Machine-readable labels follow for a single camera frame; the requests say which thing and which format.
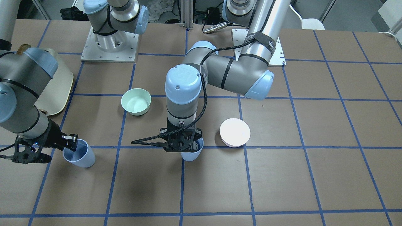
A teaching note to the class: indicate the white chair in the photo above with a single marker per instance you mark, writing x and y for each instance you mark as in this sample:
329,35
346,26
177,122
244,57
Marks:
293,20

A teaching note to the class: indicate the aluminium frame post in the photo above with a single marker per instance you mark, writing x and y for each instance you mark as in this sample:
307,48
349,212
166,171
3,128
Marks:
186,9

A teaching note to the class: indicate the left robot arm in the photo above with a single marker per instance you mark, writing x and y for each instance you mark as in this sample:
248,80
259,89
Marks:
248,75

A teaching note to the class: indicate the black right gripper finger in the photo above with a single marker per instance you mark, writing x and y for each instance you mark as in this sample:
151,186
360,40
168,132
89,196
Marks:
70,141

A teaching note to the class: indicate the blue cup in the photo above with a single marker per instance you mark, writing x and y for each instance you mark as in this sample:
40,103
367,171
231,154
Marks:
83,156
192,156

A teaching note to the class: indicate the pink bowl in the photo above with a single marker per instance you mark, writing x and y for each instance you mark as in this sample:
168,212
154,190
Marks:
234,132

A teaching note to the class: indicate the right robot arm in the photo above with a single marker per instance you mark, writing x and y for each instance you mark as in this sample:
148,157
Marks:
25,76

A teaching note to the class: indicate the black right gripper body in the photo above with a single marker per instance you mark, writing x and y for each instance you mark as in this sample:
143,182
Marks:
51,137

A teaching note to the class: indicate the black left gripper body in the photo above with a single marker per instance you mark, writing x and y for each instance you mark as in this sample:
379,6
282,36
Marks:
198,132

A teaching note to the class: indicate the green bowl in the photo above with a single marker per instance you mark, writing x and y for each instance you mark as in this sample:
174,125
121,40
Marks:
136,101

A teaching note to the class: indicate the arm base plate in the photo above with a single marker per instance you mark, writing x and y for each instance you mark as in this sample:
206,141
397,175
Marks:
118,47
278,58

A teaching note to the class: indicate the cream toaster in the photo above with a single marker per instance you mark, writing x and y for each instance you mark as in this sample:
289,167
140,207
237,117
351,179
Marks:
54,97

